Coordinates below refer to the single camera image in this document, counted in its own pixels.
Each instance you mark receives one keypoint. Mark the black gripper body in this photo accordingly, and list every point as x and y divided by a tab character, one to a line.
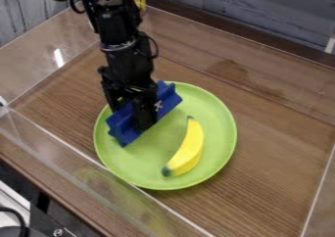
130	66

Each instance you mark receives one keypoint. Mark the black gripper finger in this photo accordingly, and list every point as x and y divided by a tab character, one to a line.
117	95
145	112

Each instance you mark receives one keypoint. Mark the blue plastic block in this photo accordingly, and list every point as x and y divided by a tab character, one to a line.
121	120

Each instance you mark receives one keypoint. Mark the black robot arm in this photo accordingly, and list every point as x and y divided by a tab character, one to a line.
115	19

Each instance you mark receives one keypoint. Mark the green round plate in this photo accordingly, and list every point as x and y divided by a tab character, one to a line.
138	162

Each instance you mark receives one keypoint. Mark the yellow toy banana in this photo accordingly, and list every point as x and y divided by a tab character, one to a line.
189	153

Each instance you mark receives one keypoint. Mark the clear acrylic enclosure wall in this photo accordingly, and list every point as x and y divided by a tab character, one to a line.
274	190

